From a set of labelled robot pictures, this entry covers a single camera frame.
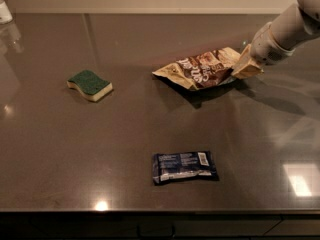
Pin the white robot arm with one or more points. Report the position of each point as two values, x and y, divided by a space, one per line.
277 40

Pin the green and yellow sponge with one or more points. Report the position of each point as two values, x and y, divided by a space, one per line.
90 85

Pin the white bottle at corner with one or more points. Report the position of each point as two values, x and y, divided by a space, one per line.
5 14

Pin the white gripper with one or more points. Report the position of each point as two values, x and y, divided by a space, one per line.
265 47

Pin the blue rxbar blueberry wrapper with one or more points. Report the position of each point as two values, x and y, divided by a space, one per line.
183 166

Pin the brown sea salt chip bag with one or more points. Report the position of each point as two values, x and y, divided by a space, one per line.
207 70

